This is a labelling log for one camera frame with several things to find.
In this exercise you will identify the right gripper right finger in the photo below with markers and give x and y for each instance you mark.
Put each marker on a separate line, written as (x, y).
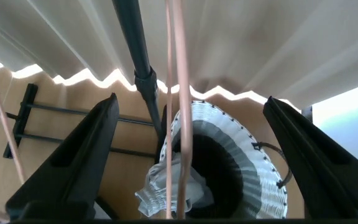
(322, 174)

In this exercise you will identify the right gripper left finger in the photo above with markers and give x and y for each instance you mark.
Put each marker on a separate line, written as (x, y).
(73, 168)

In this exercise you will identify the pale grey shorts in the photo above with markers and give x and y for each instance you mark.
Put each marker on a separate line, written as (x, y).
(157, 186)

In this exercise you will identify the white laundry basket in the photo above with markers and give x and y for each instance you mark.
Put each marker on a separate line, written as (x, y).
(253, 149)

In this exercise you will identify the black clothes rack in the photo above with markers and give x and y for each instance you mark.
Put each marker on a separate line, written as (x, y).
(132, 31)

